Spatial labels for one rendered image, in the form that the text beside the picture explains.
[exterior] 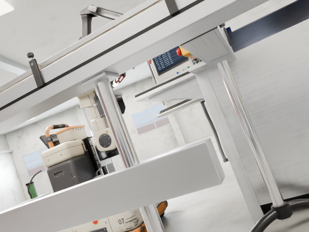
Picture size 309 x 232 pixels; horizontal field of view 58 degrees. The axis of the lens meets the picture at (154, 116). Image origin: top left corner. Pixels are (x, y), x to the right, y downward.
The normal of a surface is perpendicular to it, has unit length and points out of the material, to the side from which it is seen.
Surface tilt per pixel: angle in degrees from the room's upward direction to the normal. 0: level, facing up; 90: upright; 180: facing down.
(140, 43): 90
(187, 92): 90
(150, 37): 90
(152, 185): 90
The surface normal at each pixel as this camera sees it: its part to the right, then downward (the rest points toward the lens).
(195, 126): -0.09, -0.05
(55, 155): -0.33, 0.04
